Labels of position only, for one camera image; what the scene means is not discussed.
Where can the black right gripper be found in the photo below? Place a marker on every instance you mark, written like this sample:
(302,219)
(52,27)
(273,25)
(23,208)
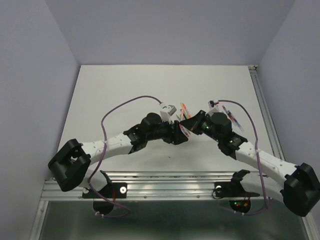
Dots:
(193,123)

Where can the aluminium front rail frame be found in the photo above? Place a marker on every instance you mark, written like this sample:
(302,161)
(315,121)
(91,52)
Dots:
(164,206)

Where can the red pen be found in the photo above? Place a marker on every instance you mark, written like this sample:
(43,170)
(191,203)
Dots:
(186,113)
(185,131)

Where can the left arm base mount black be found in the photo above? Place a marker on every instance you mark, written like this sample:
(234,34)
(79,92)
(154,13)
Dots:
(105,203)

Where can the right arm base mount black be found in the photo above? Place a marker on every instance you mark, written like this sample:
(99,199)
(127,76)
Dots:
(241,199)

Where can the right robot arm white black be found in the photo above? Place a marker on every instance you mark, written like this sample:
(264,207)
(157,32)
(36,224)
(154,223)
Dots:
(297,186)

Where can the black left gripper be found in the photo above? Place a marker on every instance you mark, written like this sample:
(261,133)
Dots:
(178,136)

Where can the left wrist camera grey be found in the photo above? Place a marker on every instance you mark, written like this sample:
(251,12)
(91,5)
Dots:
(166,112)

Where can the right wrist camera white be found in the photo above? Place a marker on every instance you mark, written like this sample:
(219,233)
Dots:
(213,107)

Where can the aluminium right side rail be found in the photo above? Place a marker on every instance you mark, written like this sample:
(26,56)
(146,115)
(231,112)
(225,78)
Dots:
(262,100)

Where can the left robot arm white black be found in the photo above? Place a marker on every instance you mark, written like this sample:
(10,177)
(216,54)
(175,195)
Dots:
(70,166)

